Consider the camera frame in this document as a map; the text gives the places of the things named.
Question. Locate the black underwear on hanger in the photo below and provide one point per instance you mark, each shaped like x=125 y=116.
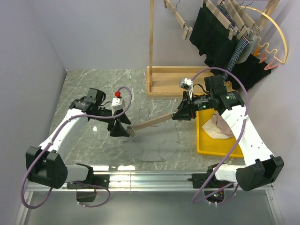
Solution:
x=212 y=39

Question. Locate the light grey underwear hanging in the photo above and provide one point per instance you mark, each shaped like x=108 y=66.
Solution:
x=247 y=45

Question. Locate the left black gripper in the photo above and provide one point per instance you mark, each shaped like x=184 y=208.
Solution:
x=118 y=130

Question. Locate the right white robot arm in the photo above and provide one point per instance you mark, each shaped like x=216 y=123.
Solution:
x=261 y=166

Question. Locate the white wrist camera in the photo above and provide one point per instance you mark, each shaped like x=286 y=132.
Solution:
x=187 y=84
x=117 y=103

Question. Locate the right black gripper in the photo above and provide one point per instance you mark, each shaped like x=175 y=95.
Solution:
x=186 y=109

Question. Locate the wooden clothes rack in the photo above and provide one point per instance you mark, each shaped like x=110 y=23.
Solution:
x=163 y=81

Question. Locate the striped blue underwear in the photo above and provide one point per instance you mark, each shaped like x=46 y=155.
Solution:
x=236 y=51

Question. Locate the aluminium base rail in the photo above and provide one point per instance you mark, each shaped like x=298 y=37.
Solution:
x=156 y=198

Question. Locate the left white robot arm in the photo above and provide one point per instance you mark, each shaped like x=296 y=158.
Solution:
x=44 y=163

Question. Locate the gold arc hanger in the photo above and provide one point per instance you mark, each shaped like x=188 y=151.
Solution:
x=266 y=13

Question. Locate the wooden hanger holding black underwear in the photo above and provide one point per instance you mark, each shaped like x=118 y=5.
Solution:
x=222 y=18

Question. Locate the wooden clip hanger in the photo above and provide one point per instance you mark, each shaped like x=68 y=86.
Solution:
x=173 y=9
x=131 y=129
x=247 y=19

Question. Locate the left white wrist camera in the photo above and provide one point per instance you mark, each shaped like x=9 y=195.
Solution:
x=117 y=103

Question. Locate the black underwear at rear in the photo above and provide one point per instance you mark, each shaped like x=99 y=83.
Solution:
x=250 y=71

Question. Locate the yellow plastic tray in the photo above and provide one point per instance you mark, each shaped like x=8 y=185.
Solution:
x=207 y=145

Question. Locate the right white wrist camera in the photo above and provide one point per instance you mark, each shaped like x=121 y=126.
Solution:
x=187 y=84

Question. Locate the pink clothes peg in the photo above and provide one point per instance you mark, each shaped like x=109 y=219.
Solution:
x=263 y=58

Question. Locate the wooden hanger holding striped underwear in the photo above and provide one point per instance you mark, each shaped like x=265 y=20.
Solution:
x=235 y=16

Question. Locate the beige underwear in tray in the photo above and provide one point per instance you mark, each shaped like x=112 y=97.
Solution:
x=217 y=128

